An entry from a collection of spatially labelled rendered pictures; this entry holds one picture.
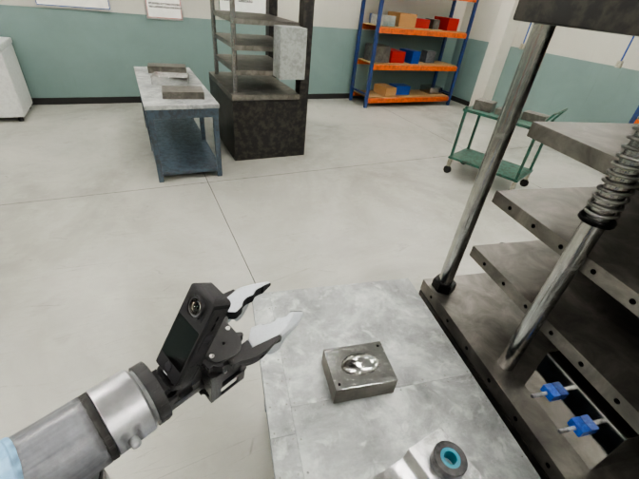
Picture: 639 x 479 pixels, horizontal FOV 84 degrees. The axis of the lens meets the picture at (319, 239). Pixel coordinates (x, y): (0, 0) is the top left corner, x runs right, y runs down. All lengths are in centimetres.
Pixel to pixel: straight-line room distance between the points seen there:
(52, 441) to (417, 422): 98
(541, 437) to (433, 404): 33
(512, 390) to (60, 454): 128
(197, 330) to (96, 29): 673
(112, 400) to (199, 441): 163
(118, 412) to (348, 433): 82
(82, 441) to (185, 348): 12
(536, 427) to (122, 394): 121
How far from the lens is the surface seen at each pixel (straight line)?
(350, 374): 117
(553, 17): 125
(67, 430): 43
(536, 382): 144
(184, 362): 43
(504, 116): 135
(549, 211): 142
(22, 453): 44
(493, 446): 128
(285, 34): 425
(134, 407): 43
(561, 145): 132
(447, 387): 133
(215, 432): 206
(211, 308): 39
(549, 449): 139
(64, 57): 712
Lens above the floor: 182
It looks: 35 degrees down
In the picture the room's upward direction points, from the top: 6 degrees clockwise
